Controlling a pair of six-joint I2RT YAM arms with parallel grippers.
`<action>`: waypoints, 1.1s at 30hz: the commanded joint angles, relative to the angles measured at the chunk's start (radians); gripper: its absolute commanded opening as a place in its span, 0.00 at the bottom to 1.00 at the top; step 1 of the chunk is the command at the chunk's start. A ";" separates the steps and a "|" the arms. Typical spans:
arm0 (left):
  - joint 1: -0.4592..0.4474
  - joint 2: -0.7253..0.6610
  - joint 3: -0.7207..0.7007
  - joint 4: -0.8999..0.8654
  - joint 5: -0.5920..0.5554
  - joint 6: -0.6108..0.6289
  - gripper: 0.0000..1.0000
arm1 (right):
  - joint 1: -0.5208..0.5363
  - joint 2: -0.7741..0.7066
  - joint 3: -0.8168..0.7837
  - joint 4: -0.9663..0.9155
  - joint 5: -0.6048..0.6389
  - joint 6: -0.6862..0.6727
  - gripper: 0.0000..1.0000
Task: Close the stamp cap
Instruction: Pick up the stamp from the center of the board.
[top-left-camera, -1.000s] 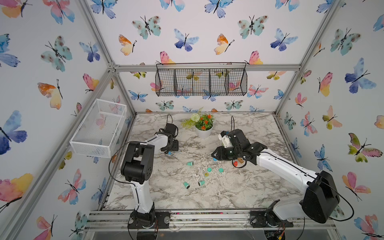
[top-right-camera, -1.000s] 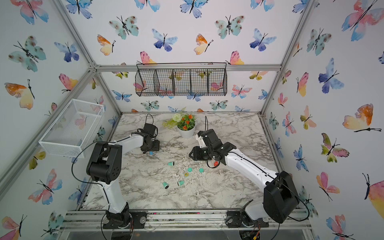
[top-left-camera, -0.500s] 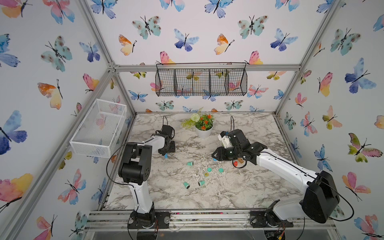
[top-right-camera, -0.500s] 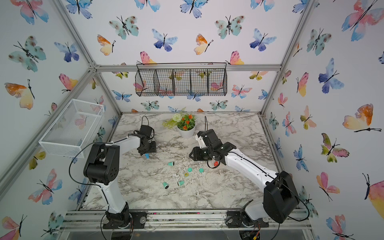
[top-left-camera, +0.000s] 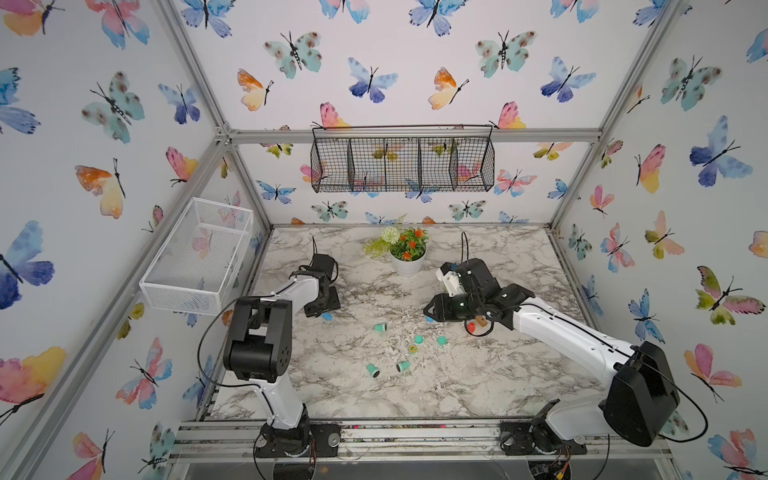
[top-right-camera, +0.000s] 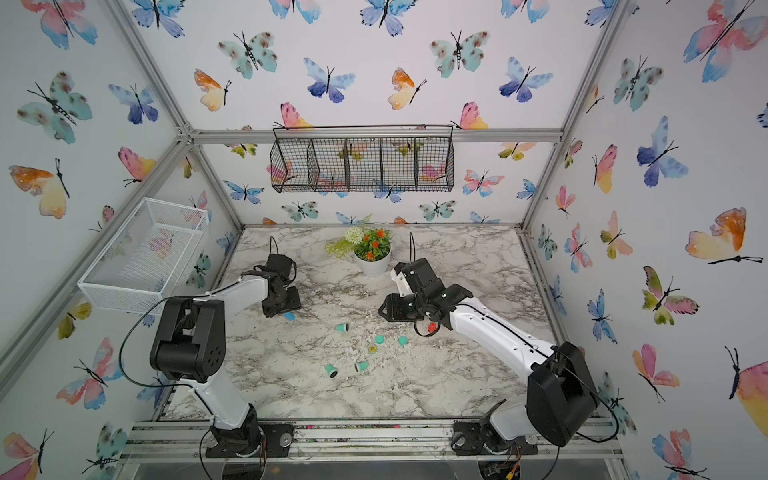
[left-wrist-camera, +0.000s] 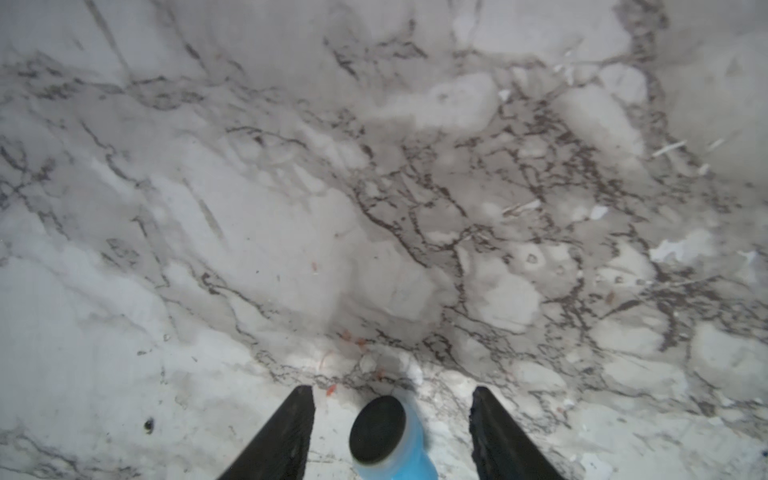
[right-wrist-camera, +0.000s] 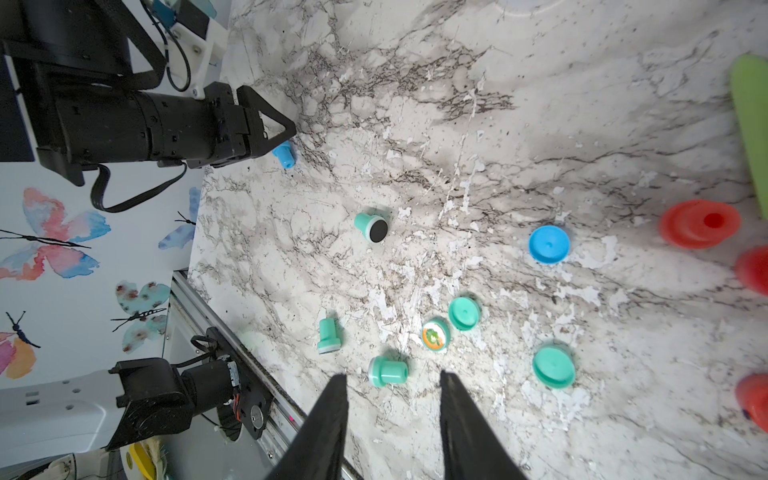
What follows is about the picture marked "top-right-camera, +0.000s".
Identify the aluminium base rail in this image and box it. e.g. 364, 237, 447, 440
121, 417, 624, 464

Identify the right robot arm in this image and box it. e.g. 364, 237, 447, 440
378, 258, 608, 456

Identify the white mesh wall basket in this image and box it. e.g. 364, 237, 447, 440
77, 197, 209, 314

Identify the white pot with flowers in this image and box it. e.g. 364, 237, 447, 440
324, 226, 393, 278

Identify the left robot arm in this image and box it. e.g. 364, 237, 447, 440
149, 253, 301, 462

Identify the black wire wall basket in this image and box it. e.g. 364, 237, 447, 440
268, 124, 455, 194

